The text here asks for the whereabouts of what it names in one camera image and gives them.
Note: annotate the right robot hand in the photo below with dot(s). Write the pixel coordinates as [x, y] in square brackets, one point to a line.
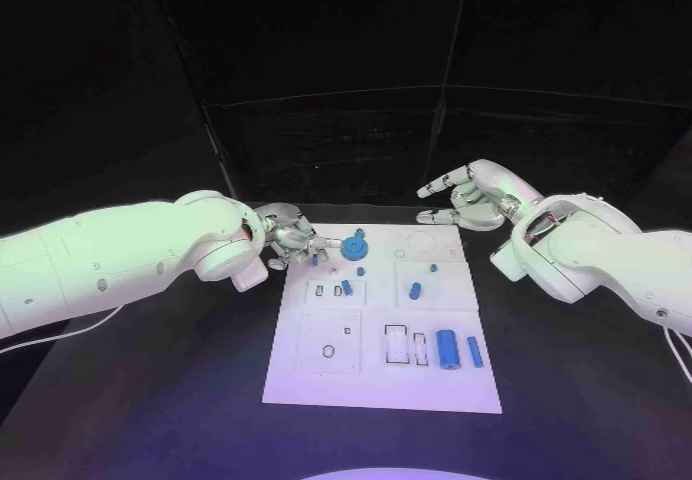
[498, 195]

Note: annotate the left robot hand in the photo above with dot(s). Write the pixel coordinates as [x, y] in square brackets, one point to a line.
[286, 228]

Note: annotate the blue gear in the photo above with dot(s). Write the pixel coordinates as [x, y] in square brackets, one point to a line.
[356, 252]

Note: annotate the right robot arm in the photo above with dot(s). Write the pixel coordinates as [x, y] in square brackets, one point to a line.
[622, 255]

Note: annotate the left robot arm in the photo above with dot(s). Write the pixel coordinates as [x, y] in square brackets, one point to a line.
[108, 255]

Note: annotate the white task board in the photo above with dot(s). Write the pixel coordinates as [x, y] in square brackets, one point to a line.
[378, 382]

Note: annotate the blue plug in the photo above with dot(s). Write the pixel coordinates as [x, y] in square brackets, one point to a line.
[346, 287]

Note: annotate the tall blue peg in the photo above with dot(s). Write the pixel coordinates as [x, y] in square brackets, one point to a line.
[414, 290]

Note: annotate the thin blue cylinder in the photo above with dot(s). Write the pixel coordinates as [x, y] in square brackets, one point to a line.
[475, 351]

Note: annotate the large blue cylinder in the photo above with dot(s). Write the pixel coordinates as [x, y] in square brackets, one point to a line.
[447, 349]

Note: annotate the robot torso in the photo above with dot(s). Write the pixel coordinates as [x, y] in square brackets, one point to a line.
[394, 475]

